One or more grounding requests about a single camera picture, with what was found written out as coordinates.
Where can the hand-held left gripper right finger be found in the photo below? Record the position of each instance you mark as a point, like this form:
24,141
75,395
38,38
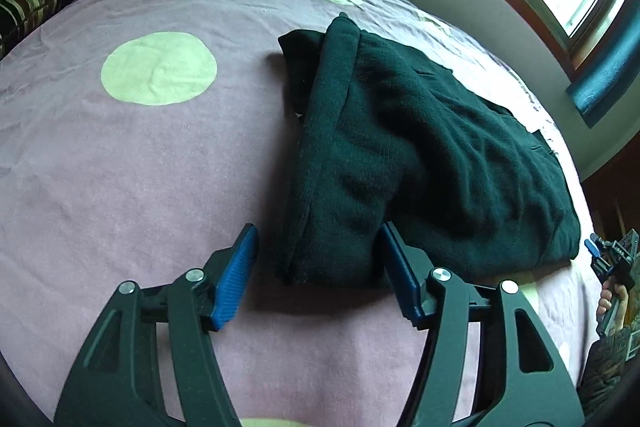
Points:
402,277

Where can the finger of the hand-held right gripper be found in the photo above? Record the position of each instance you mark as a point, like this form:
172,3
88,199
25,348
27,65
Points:
600,267
592,244

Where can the teal curtain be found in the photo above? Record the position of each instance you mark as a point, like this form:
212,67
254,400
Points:
607,79

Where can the person's right hand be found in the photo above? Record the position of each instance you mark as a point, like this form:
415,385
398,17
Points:
605,304

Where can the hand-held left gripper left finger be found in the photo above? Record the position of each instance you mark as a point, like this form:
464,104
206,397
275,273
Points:
237,277

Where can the person's right forearm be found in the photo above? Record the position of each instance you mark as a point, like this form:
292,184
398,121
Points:
610,367

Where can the black sweater with white print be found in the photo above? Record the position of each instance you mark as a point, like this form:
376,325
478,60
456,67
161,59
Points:
400,132

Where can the pink dotted bedsheet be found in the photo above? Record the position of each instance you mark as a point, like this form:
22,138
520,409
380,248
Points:
125,182

